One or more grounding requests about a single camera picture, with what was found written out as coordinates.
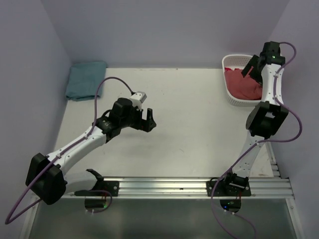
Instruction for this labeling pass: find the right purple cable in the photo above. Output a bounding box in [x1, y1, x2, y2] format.
[210, 41, 303, 239]

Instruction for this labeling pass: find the purple cable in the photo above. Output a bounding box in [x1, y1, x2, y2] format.
[4, 77, 137, 223]
[210, 41, 303, 239]

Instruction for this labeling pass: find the aluminium frame rail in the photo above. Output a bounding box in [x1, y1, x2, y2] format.
[32, 142, 305, 239]

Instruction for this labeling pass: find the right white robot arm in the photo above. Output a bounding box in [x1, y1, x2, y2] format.
[218, 41, 289, 196]

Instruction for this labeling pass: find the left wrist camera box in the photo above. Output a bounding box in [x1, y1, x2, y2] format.
[129, 91, 147, 111]

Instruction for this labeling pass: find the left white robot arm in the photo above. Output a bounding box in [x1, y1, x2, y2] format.
[25, 98, 157, 205]

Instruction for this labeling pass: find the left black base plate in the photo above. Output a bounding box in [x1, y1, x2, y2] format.
[74, 181, 120, 197]

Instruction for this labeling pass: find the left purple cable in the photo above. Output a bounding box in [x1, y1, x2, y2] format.
[4, 77, 137, 223]

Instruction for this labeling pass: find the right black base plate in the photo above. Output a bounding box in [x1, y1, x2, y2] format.
[206, 178, 252, 197]

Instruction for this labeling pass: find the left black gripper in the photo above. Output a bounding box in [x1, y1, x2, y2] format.
[120, 104, 156, 132]

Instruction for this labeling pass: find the salmon red t shirt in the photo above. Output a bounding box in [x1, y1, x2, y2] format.
[224, 68, 262, 101]

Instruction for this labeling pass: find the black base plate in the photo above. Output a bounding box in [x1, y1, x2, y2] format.
[206, 178, 252, 197]
[74, 181, 120, 197]

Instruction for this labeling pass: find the white plastic laundry basket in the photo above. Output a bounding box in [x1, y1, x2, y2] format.
[222, 54, 262, 107]

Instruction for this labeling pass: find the folded teal t shirt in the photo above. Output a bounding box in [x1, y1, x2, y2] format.
[65, 61, 107, 101]

